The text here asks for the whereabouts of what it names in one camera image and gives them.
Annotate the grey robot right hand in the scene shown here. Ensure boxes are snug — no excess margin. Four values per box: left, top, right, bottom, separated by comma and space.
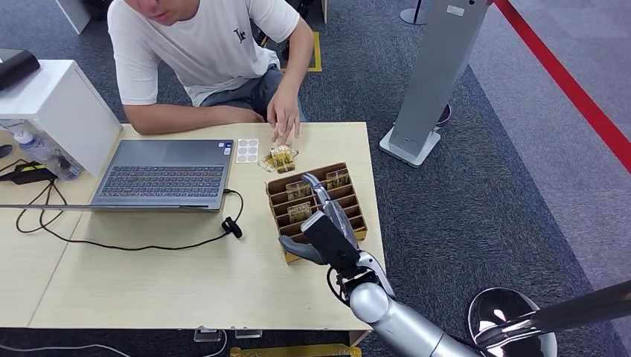
278, 172, 362, 266

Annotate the person's left hand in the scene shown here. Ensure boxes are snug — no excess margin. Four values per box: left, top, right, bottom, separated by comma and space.
266, 86, 301, 147

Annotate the person's right hand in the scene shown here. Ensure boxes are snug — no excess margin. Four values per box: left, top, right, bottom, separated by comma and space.
224, 106, 266, 125

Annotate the brown cardboard card organizer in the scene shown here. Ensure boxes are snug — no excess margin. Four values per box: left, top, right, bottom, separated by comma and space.
265, 161, 369, 265

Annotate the person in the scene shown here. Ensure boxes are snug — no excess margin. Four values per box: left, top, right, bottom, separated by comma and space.
106, 0, 316, 147

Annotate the white sheet with round stickers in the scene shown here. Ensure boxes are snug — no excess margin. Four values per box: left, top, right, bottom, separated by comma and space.
235, 138, 260, 164

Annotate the grey open laptop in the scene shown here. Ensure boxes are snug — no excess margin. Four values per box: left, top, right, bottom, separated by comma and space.
0, 139, 235, 213

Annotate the yellow taped object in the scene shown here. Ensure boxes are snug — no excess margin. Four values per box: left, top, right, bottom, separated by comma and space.
228, 344, 363, 357

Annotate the grey standing kiosk pillar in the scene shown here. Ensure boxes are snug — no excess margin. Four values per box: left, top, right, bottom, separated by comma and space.
378, 0, 494, 169

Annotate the round grey stand base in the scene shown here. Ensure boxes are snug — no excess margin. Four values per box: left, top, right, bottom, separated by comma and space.
399, 0, 429, 26

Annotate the white box cabinet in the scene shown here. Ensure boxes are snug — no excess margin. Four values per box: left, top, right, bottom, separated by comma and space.
0, 59, 124, 177

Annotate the white furniture block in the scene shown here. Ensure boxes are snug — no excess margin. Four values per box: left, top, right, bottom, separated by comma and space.
54, 0, 93, 36

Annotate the clear plastic water bottle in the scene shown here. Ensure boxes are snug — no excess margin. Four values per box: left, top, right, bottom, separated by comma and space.
0, 119, 84, 181

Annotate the black power adapter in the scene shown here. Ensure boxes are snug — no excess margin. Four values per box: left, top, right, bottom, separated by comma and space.
0, 161, 58, 186

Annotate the black cylinder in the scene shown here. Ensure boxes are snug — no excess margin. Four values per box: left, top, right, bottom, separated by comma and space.
0, 49, 42, 93

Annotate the dark robot bar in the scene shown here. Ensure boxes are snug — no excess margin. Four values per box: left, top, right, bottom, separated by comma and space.
474, 280, 631, 347

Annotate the pale wrist camera black mount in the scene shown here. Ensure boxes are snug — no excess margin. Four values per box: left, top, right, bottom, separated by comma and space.
300, 210, 362, 278

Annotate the black cable with ferrite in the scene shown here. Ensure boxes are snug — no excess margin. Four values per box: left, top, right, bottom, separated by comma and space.
14, 178, 245, 252

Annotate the white cable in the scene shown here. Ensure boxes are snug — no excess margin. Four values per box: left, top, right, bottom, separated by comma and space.
0, 329, 229, 357

